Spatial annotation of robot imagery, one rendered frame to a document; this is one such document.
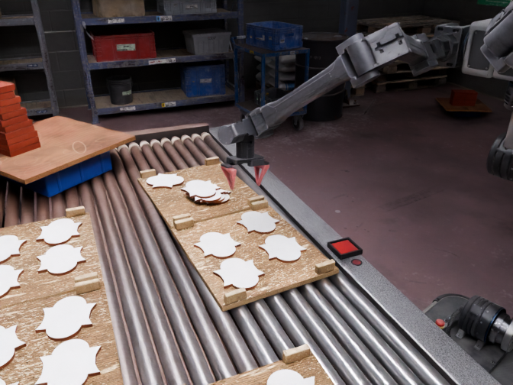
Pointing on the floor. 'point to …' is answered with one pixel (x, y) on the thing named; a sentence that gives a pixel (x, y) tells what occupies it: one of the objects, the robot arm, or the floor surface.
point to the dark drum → (317, 60)
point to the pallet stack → (394, 73)
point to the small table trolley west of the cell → (264, 77)
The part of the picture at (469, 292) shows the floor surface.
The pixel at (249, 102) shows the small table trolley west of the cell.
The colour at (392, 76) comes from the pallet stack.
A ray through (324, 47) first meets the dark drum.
